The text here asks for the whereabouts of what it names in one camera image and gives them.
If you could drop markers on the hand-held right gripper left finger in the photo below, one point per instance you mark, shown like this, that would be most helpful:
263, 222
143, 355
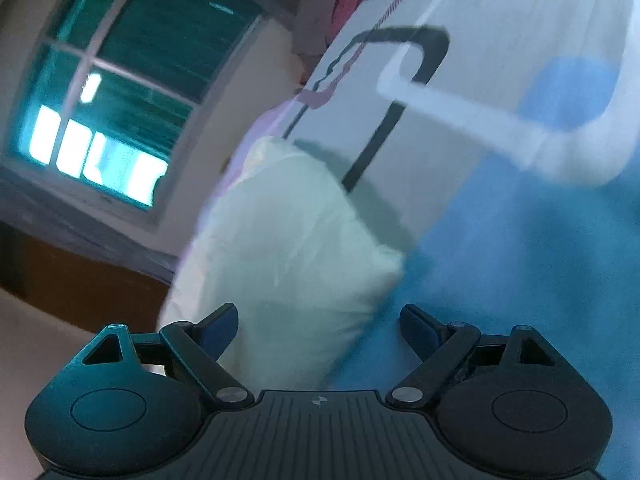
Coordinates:
222, 329

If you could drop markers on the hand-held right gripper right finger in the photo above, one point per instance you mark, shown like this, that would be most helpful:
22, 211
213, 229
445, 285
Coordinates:
417, 329

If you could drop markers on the white puffer jacket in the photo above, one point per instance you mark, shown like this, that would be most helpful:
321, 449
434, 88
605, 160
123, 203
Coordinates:
280, 260

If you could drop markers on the pile of folded clothes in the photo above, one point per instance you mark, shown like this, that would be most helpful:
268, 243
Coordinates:
325, 15

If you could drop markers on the patterned bed sheet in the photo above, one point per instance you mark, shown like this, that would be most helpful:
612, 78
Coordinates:
500, 270

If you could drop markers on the brown wooden door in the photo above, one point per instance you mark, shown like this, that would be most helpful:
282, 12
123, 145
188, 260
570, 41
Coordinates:
75, 280

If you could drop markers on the sliding window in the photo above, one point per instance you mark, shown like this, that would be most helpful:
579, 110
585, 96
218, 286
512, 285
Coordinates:
125, 90

